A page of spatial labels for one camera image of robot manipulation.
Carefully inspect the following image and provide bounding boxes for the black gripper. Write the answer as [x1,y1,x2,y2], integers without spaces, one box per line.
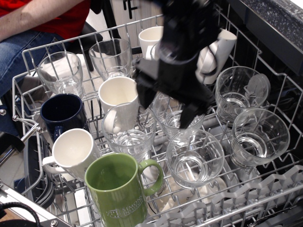
[133,53,214,129]

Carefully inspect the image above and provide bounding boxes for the green ceramic mug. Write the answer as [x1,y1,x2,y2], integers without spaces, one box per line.
[85,153,163,227]

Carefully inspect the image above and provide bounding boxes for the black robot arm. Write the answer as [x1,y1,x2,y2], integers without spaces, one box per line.
[133,0,220,129]

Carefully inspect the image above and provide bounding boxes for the person forearm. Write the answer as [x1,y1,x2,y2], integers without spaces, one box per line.
[0,0,81,41]

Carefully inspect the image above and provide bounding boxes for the white mug centre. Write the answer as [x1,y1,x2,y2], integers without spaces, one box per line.
[98,76,138,134]

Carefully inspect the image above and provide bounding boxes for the white mug back right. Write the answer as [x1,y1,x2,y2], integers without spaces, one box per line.
[196,29,237,85]

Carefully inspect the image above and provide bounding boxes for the tall white mug back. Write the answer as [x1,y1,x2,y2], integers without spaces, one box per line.
[138,26,164,60]

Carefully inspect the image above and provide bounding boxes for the white mug front left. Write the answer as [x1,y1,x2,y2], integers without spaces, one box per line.
[42,128,101,182]

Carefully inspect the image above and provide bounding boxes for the dark blue mug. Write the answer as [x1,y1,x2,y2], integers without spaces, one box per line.
[40,94,89,141]

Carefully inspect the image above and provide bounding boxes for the clear glass centre middle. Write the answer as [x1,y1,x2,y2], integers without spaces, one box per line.
[151,91,205,141]

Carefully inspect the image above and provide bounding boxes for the clear glass centre front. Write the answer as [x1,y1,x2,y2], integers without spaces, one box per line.
[101,103,157,162]

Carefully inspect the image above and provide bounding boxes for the tall clear glass back centre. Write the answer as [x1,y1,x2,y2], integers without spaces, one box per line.
[150,43,159,61]

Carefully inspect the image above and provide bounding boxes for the clear glass front middle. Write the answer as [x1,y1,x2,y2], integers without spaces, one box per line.
[166,129,225,189]

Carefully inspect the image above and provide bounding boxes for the clear glass right back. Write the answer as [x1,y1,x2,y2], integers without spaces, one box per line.
[215,66,271,125]

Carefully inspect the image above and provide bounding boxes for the clear glass right front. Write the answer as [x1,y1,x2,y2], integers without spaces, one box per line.
[231,108,290,168]

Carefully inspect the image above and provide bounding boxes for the black chair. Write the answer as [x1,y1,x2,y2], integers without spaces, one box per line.
[67,0,116,71]

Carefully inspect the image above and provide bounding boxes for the clear glass back left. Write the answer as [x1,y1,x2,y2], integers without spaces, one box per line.
[37,52,84,98]

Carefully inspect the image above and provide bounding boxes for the red shirt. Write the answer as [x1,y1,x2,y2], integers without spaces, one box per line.
[0,0,91,39]

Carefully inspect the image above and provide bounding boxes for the dark speckled countertop edge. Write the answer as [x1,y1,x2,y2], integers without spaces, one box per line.
[227,0,303,76]

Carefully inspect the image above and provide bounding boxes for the grey plastic tine row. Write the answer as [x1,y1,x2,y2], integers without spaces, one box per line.
[140,165,303,227]

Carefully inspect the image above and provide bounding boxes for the blue jeans leg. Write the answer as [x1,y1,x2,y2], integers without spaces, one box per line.
[0,30,63,96]

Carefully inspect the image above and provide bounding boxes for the metal wire dishwasher rack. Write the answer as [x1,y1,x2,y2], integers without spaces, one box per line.
[13,1,303,227]

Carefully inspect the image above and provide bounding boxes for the black cable lower left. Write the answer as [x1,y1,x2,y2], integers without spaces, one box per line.
[0,202,40,227]

